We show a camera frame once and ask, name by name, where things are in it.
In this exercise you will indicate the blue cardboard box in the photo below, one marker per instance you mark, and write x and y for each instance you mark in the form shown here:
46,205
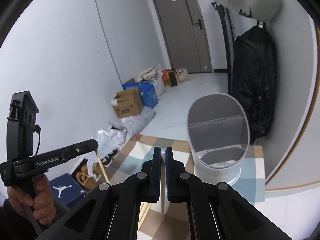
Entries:
146,91

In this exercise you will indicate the grey door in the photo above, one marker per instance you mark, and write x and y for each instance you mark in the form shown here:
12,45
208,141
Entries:
184,35

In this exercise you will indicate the black backpack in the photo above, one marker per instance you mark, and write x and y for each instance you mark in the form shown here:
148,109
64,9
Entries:
254,78

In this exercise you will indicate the person's left hand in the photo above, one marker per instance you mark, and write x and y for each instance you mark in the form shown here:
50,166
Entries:
43,204

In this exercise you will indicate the black yellow paper bag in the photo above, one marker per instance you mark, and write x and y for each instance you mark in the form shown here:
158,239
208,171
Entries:
172,79

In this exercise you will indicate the clear plastic bag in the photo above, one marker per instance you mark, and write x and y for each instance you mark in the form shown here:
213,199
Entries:
109,140

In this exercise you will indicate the brown cardboard box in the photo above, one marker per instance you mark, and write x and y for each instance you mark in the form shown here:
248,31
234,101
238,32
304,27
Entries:
127,103

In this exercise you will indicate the beige plastic bag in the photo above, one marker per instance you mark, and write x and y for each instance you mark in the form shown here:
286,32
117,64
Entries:
182,75

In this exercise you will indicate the white utensil holder cup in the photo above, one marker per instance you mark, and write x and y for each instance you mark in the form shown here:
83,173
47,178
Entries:
219,135

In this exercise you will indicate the cream cloth bundle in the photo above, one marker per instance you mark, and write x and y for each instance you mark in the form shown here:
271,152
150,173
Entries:
148,74

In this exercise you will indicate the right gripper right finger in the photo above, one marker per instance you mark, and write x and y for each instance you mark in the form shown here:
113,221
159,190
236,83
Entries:
216,211

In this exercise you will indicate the black metal rack frame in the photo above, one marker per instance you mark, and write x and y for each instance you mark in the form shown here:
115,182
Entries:
229,38

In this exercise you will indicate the grey plastic parcel bag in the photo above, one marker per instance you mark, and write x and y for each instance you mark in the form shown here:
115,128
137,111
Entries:
134,124

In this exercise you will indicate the brown shoe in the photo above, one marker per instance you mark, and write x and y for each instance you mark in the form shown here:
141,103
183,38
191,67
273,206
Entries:
83,178
98,169

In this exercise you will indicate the navy jordan shoe box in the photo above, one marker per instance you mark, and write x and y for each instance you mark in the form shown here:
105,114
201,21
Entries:
67,191

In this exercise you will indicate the black white sneaker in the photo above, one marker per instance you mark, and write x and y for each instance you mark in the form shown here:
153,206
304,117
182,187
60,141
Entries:
108,158

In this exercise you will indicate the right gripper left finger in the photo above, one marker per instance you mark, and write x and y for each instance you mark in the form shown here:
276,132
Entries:
111,211

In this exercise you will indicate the wooden chopstick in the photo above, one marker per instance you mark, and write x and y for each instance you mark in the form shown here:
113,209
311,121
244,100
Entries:
100,162
163,185

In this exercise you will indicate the checkered table mat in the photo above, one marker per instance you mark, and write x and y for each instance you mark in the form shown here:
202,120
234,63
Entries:
129,161

